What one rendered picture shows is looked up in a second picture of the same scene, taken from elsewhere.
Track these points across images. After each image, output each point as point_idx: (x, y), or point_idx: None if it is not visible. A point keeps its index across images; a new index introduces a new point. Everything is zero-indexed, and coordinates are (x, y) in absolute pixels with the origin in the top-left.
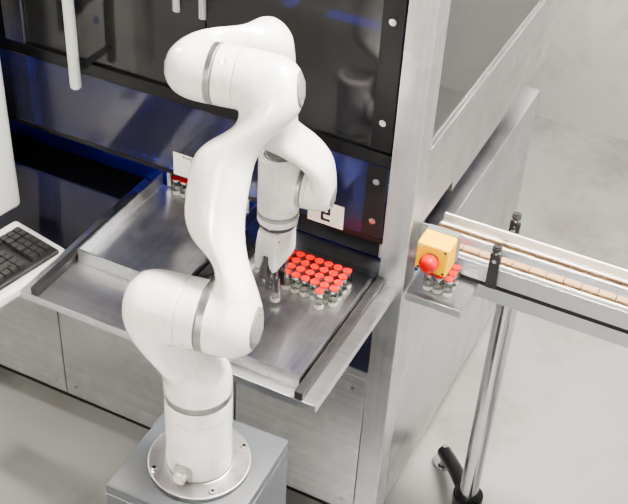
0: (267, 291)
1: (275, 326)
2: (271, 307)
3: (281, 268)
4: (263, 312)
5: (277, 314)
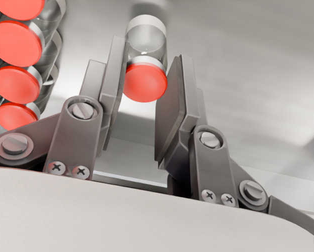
0: (96, 60)
1: (291, 0)
2: (179, 33)
3: (109, 125)
4: (210, 55)
5: (217, 5)
